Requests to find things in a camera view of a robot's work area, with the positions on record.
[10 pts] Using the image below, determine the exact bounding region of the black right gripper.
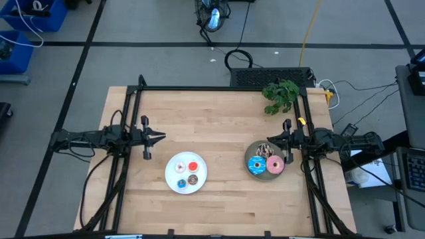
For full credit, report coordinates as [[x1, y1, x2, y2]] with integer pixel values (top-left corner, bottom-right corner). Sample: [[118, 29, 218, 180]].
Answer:
[[266, 118, 307, 165]]

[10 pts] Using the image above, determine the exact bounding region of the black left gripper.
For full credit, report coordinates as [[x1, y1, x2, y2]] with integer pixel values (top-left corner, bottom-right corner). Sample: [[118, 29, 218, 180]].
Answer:
[[131, 115, 167, 161]]

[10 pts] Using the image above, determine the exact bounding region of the large chocolate iced donut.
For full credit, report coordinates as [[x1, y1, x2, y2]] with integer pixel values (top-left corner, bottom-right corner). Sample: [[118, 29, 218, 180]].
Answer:
[[255, 142, 275, 160]]

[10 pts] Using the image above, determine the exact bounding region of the large pink iced donut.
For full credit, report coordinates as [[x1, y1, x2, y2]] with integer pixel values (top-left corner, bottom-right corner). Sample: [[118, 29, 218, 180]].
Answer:
[[266, 154, 286, 175]]

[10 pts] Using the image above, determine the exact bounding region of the large blue iced donut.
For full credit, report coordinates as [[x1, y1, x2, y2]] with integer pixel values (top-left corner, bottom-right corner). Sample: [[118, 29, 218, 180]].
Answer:
[[247, 155, 268, 176]]

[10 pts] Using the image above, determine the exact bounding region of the grey-green round plate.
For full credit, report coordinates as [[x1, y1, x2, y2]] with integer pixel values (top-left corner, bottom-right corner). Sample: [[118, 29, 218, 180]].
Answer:
[[244, 139, 290, 183]]

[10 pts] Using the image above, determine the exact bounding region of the white round plate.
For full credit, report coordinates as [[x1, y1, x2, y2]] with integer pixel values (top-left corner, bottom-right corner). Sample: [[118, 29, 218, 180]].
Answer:
[[164, 151, 209, 195]]

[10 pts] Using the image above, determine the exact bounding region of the green potted plant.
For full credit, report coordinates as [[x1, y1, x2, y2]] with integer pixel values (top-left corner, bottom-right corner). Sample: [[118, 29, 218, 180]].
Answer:
[[262, 79, 301, 116]]

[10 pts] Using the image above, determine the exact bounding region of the black computer case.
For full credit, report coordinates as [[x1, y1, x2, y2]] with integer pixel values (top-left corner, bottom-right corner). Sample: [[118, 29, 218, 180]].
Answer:
[[229, 66, 317, 89]]

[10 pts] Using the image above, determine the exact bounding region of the black power adapter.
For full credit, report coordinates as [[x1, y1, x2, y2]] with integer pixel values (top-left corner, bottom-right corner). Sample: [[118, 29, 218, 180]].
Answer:
[[339, 123, 359, 138]]

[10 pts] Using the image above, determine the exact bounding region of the grey side desk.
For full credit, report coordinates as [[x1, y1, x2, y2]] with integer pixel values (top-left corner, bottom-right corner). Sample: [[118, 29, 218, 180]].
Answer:
[[394, 64, 425, 151]]

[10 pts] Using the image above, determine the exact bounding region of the black floor fan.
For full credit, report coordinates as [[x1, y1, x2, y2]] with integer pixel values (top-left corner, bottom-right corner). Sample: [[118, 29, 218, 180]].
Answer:
[[193, 0, 232, 33]]

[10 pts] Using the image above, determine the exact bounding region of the black keyboard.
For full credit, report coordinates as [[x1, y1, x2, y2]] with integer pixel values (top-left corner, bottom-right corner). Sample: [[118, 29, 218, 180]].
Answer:
[[405, 153, 425, 193]]

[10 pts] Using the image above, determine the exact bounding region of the blue storage bin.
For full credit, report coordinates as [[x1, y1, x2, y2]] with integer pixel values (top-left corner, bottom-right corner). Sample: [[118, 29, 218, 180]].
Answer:
[[0, 0, 69, 33], [0, 30, 35, 75]]

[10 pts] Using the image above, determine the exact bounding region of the white power cable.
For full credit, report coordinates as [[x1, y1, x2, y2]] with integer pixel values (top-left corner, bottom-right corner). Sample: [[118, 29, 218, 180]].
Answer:
[[317, 78, 341, 111]]

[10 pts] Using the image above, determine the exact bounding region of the black aluminium table frame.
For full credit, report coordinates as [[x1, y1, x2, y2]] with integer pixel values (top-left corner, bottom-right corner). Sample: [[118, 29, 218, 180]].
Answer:
[[73, 74, 359, 237]]

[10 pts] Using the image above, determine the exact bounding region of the coiled black cable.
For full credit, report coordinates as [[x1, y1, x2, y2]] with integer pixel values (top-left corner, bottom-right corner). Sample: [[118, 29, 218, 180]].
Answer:
[[224, 48, 254, 72]]

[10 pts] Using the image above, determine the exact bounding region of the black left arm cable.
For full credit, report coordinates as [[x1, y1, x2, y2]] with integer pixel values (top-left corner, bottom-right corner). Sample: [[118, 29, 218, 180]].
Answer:
[[78, 153, 113, 230]]

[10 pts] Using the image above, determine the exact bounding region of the yellow hanging cable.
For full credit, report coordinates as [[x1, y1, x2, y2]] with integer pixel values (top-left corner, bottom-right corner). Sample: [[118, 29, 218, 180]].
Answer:
[[298, 0, 323, 68]]

